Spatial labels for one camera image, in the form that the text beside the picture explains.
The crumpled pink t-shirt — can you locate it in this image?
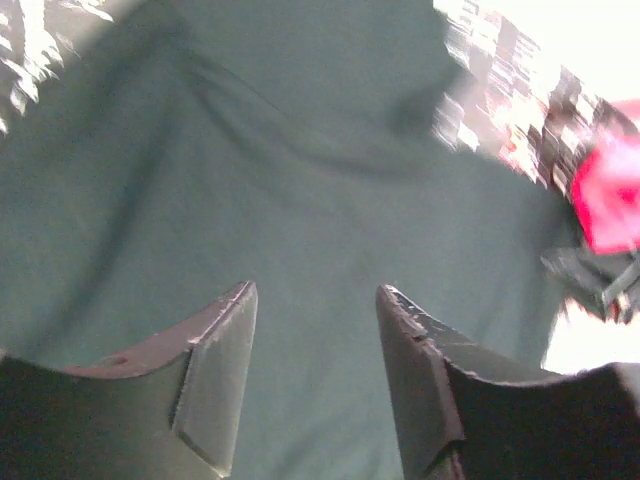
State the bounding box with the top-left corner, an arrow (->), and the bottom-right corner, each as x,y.
569,99 -> 639,255

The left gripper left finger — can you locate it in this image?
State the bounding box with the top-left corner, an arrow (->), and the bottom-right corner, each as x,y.
1,281 -> 258,479

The black t-shirt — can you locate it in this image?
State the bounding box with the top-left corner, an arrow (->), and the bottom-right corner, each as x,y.
1,1 -> 570,479

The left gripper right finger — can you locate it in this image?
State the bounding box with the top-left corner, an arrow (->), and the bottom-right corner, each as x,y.
376,285 -> 639,479

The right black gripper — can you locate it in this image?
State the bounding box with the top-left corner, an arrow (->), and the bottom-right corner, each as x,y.
541,247 -> 639,325

